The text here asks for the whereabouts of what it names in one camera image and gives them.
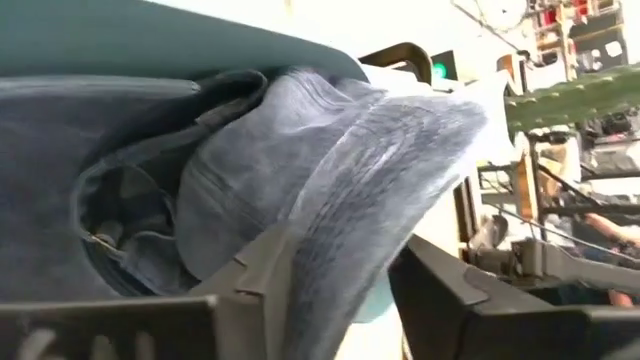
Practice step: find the dark cloth pile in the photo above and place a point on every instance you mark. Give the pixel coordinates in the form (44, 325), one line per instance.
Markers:
(350, 175)

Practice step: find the tall green cactus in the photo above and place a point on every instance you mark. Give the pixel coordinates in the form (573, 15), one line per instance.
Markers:
(575, 100)

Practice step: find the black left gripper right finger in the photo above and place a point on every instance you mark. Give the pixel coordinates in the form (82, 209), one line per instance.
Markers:
(450, 320)

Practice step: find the red storage shelf rack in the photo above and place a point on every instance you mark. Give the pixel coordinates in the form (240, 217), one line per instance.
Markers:
(595, 40)

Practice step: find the teal plastic bin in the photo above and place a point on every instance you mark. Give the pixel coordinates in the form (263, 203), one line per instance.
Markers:
(150, 40)

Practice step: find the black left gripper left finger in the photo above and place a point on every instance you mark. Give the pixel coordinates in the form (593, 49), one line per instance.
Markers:
(250, 300)

